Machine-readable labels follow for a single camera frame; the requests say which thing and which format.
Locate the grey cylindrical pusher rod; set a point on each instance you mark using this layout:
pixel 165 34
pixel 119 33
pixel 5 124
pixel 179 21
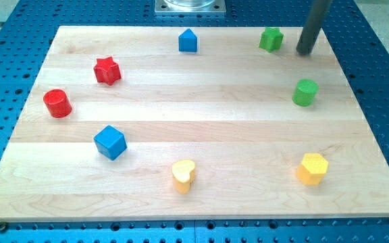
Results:
pixel 312 27

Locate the red star block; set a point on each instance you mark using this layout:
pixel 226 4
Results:
pixel 107 71

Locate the red cylinder block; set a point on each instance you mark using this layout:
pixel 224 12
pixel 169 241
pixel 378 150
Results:
pixel 57 103

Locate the yellow heart block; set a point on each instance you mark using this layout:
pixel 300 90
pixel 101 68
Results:
pixel 183 174

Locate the blue perforated table plate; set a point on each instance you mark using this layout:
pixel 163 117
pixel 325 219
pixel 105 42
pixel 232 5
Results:
pixel 27 33

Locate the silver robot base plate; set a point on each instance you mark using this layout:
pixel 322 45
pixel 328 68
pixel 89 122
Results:
pixel 190 7

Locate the light wooden board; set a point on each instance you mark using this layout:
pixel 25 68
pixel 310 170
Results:
pixel 228 108

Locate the blue cube block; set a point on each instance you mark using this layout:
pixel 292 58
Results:
pixel 110 142

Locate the green cylinder block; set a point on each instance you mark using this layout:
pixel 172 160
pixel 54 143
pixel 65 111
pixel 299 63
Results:
pixel 305 92

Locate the green star block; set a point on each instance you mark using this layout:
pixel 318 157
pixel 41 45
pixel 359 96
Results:
pixel 271 39

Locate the yellow hexagon block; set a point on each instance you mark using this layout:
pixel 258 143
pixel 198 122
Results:
pixel 312 169

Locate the blue pentagon house block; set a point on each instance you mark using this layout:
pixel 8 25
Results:
pixel 187 41

